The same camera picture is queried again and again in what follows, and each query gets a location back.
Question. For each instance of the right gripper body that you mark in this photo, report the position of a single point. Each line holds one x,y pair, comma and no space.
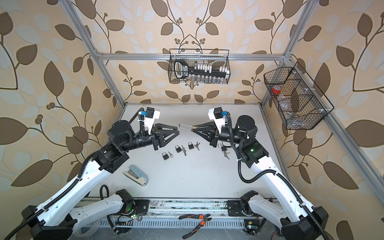
214,141

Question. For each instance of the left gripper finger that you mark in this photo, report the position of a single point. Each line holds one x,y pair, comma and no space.
166,136
166,127

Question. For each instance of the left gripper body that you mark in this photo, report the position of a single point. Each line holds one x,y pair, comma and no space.
154,141

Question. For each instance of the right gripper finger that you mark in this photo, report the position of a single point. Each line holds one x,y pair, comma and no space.
209,126
204,134

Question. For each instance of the brass padlock shackle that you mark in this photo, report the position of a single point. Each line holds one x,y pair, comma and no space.
186,127

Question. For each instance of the black padlock with keys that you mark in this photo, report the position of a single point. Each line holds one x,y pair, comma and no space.
180,149
224,150

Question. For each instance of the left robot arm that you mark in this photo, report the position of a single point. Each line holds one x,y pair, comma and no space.
58,217

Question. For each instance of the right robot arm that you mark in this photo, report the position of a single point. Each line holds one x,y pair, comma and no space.
294,216

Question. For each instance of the black white tool in basket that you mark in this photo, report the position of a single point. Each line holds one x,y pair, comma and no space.
183,70

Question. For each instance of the red cap item in basket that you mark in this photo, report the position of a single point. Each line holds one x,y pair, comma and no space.
277,90

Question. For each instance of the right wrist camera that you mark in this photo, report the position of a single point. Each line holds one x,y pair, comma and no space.
219,117

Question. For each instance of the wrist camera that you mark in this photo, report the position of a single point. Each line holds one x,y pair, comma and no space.
219,117
147,119

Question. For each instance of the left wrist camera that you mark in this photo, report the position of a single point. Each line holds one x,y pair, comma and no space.
147,119

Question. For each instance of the back wire basket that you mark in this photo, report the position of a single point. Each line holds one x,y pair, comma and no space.
215,57

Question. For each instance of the wire basket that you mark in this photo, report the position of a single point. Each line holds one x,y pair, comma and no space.
302,104
215,57

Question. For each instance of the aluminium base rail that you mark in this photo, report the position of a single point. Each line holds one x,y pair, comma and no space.
165,213

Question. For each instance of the right wire basket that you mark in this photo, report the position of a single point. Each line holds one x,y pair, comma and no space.
302,104

